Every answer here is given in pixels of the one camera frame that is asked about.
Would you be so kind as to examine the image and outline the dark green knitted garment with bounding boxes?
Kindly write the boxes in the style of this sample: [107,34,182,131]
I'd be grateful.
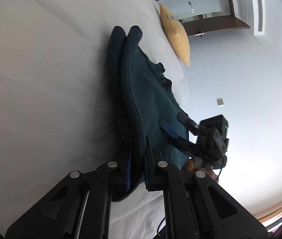
[106,26,189,202]

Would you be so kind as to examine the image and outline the person's right hand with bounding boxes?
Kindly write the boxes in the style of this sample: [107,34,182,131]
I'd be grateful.
[183,159,219,183]

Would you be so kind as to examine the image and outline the white bed sheet mattress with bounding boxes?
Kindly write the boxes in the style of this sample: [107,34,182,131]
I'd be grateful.
[0,0,190,234]

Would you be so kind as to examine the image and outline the dark brown wooden door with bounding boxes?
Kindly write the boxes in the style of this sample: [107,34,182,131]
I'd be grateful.
[156,0,250,37]

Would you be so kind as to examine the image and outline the yellow throw pillow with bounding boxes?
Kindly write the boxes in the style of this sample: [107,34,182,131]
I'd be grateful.
[159,3,190,66]

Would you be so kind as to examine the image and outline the upper beige wall switch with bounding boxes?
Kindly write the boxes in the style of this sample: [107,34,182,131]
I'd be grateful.
[217,98,224,106]

